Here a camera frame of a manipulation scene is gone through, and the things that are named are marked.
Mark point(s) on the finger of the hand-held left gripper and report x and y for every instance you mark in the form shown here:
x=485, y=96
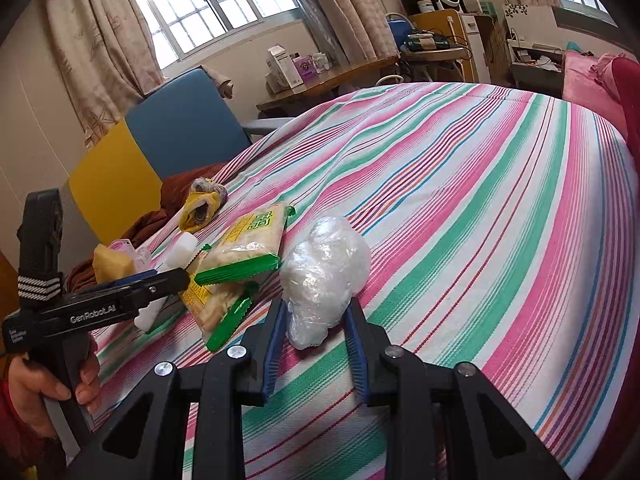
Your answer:
x=165, y=285
x=120, y=281

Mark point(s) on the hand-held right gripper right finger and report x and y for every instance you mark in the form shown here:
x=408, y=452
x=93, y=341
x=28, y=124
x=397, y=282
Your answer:
x=357, y=340

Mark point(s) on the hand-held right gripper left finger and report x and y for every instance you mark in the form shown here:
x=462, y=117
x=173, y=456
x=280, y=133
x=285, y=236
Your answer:
x=275, y=340

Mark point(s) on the white sponge block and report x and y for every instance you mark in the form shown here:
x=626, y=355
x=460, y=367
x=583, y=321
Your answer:
x=181, y=250

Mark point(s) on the clear plastic bag wad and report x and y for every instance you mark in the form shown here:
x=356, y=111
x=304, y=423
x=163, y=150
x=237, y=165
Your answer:
x=320, y=275

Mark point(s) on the person's left forearm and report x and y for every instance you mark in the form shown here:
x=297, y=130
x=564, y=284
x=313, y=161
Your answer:
x=20, y=452

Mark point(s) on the person's left hand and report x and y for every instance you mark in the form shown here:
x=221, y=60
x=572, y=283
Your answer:
x=27, y=385

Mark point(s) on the yellow sponge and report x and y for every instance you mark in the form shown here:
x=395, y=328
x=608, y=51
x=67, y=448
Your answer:
x=107, y=262

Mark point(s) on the pink plastic case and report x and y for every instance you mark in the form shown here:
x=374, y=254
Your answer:
x=125, y=250

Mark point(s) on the green-edged snack packet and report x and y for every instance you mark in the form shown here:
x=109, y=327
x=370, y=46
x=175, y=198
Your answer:
x=250, y=240
x=217, y=310

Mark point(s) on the brown red garment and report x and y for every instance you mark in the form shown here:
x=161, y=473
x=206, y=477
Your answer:
x=175, y=185

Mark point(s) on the grey yellow blue chair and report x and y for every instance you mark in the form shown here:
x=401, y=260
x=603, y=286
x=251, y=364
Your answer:
x=190, y=115

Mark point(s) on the beige cloth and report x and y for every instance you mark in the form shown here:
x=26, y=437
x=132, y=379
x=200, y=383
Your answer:
x=217, y=80

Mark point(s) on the starfish print curtain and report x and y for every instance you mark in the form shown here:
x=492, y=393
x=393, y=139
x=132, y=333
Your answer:
x=100, y=35

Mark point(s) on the white carton box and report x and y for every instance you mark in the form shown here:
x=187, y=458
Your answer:
x=284, y=67

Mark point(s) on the purple small box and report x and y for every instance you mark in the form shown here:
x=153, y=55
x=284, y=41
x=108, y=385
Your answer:
x=304, y=67

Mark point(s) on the wooden desk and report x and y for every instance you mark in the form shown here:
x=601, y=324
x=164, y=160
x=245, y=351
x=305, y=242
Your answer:
x=340, y=77

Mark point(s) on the clear jar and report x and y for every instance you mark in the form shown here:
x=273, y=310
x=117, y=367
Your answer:
x=321, y=62

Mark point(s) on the barred window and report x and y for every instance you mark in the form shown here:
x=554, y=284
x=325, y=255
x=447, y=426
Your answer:
x=210, y=5

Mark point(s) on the green black device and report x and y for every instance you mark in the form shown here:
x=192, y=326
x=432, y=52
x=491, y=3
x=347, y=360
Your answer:
x=425, y=41

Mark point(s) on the blue container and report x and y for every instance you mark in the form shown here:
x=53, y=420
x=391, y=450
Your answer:
x=400, y=30

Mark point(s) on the white tall cabinet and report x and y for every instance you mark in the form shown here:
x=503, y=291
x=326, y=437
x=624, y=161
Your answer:
x=477, y=50

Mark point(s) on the pale long curtain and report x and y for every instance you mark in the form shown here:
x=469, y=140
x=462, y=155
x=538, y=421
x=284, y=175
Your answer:
x=350, y=10

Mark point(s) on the yellow wooden side cabinet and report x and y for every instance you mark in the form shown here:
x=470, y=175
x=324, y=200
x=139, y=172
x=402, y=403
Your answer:
x=450, y=22

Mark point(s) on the pink bedding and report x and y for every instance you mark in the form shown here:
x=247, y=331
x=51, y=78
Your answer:
x=585, y=80

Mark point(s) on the white leaf print board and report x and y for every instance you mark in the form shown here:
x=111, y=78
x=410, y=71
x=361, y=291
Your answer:
x=530, y=22

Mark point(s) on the red pillow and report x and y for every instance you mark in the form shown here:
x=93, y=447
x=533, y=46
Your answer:
x=627, y=95

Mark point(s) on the grey bed rail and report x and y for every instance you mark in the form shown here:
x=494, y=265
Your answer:
x=270, y=125

